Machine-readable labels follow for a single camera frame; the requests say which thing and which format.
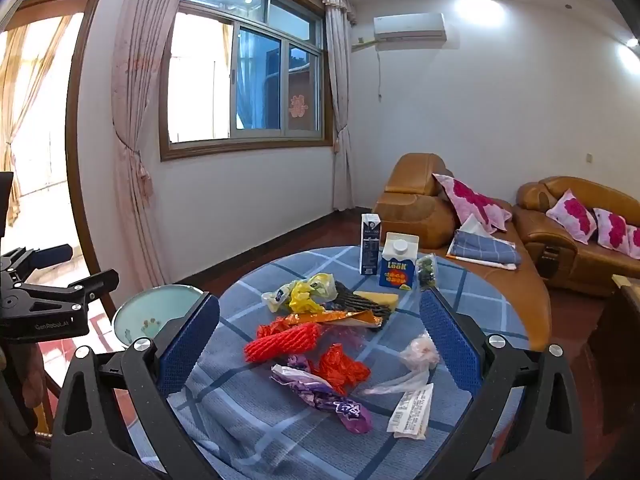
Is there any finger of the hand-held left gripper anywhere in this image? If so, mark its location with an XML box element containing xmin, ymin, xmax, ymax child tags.
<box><xmin>22</xmin><ymin>269</ymin><xmax>120</xmax><ymax>311</ymax></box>
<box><xmin>0</xmin><ymin>243</ymin><xmax>74</xmax><ymax>281</ymax></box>

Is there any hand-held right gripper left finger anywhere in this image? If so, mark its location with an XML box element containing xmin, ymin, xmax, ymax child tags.
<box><xmin>50</xmin><ymin>292</ymin><xmax>221</xmax><ymax>480</ymax></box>

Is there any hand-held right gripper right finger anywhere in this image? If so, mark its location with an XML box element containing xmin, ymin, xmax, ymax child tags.
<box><xmin>419</xmin><ymin>287</ymin><xmax>586</xmax><ymax>480</ymax></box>

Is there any pink clear plastic bag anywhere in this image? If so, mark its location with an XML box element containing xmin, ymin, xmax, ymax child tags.
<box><xmin>357</xmin><ymin>332</ymin><xmax>441</xmax><ymax>396</ymax></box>

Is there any teal trash bin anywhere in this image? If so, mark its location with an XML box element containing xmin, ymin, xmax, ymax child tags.
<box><xmin>111</xmin><ymin>284</ymin><xmax>206</xmax><ymax>351</ymax></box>

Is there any white printed label wrapper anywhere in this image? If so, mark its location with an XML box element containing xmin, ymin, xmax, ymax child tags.
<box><xmin>386</xmin><ymin>382</ymin><xmax>435</xmax><ymax>441</ymax></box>

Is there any pale yellow card piece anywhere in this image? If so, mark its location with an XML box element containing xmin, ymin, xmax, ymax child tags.
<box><xmin>353</xmin><ymin>290</ymin><xmax>401</xmax><ymax>311</ymax></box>

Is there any dark ribbed wrapper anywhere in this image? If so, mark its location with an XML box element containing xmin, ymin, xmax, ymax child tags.
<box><xmin>325</xmin><ymin>280</ymin><xmax>393</xmax><ymax>328</ymax></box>

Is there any red foam fruit net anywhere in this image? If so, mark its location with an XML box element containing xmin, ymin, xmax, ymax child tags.
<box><xmin>243</xmin><ymin>322</ymin><xmax>323</xmax><ymax>363</ymax></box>

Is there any red plastic bag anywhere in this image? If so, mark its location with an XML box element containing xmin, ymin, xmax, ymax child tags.
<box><xmin>312</xmin><ymin>342</ymin><xmax>372</xmax><ymax>396</ymax></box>

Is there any orange foil wrapper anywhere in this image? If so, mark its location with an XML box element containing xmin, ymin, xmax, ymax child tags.
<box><xmin>272</xmin><ymin>310</ymin><xmax>383</xmax><ymax>328</ymax></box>

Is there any purple snack wrapper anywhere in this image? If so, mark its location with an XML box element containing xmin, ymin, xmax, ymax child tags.
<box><xmin>270</xmin><ymin>355</ymin><xmax>373</xmax><ymax>435</ymax></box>

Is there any yellow plastic bag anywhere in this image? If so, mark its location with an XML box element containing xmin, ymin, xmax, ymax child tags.
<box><xmin>289</xmin><ymin>273</ymin><xmax>337</xmax><ymax>315</ymax></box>

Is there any small clear candy bag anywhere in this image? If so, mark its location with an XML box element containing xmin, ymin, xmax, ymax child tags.
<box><xmin>417</xmin><ymin>255</ymin><xmax>438</xmax><ymax>291</ymax></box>

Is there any white blue juice carton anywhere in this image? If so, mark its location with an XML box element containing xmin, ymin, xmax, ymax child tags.
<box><xmin>378</xmin><ymin>232</ymin><xmax>418</xmax><ymax>292</ymax></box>

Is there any folded blue plaid cloth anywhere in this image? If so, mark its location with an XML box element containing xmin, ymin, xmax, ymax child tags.
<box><xmin>446</xmin><ymin>230</ymin><xmax>522</xmax><ymax>271</ymax></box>

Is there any white paper sheet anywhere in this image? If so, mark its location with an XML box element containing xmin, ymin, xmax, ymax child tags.
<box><xmin>457</xmin><ymin>214</ymin><xmax>493</xmax><ymax>238</ymax></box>

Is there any blue plaid tablecloth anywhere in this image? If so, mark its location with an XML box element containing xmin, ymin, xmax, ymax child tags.
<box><xmin>167</xmin><ymin>245</ymin><xmax>531</xmax><ymax>480</ymax></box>

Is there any large pink floral pillow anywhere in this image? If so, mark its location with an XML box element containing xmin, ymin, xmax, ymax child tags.
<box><xmin>432</xmin><ymin>173</ymin><xmax>513</xmax><ymax>235</ymax></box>

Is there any brown leather lounge chair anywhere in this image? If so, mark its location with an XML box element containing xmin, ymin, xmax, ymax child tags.
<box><xmin>372</xmin><ymin>152</ymin><xmax>553</xmax><ymax>353</ymax></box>

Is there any long pink tied curtain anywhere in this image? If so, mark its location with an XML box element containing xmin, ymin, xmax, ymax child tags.
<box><xmin>111</xmin><ymin>0</ymin><xmax>197</xmax><ymax>286</ymax></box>

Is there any yellow curtain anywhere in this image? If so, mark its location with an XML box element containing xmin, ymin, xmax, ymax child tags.
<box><xmin>0</xmin><ymin>15</ymin><xmax>71</xmax><ymax>201</ymax></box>

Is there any brown wooden table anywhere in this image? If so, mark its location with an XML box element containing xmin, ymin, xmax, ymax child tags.
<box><xmin>587</xmin><ymin>274</ymin><xmax>640</xmax><ymax>396</ymax></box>

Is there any narrow pink tied curtain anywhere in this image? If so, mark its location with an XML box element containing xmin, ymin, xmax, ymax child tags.
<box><xmin>325</xmin><ymin>2</ymin><xmax>357</xmax><ymax>211</ymax></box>

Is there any wooden framed window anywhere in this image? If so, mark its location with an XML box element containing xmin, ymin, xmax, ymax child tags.
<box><xmin>160</xmin><ymin>0</ymin><xmax>333</xmax><ymax>162</ymax></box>

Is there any white air conditioner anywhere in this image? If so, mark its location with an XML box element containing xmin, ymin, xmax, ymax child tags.
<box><xmin>373</xmin><ymin>12</ymin><xmax>447</xmax><ymax>41</ymax></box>

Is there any wooden arched door frame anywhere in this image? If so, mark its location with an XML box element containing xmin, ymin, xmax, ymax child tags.
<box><xmin>0</xmin><ymin>0</ymin><xmax>166</xmax><ymax>311</ymax></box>

